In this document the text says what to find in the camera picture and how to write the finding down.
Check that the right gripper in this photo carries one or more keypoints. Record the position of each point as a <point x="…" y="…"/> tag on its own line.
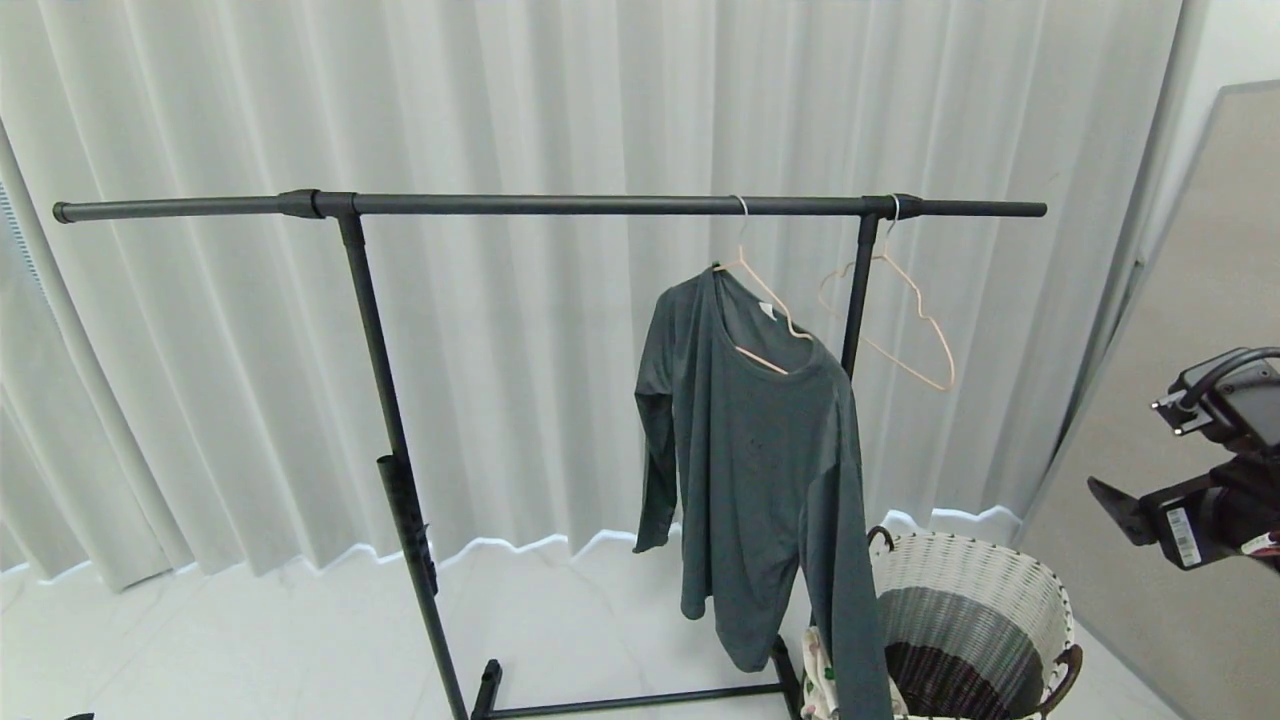
<point x="1230" y="515"/>

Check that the cream printed garment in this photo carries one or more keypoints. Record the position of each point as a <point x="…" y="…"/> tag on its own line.
<point x="815" y="670"/>

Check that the dark grey shirt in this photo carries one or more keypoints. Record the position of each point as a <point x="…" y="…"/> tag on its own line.
<point x="750" y="450"/>

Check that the pink clothes hanger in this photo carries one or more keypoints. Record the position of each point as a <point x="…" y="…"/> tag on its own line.
<point x="910" y="290"/>
<point x="760" y="290"/>

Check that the white laundry basket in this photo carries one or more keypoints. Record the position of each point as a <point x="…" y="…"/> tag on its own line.
<point x="960" y="570"/>

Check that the black clothes rack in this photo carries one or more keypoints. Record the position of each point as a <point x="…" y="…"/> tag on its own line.
<point x="550" y="204"/>

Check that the white curtain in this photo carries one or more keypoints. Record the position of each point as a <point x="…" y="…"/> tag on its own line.
<point x="500" y="100"/>

